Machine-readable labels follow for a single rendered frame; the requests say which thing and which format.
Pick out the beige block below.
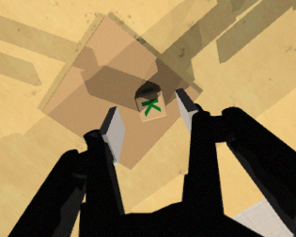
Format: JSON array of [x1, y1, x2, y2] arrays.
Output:
[[134, 85, 167, 122]]

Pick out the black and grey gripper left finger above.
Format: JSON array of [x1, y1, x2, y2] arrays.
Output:
[[8, 106, 125, 237]]

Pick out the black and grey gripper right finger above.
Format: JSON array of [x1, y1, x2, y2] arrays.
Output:
[[175, 88, 296, 237]]

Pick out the tan square mat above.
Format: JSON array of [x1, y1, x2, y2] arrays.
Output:
[[42, 15, 200, 170]]

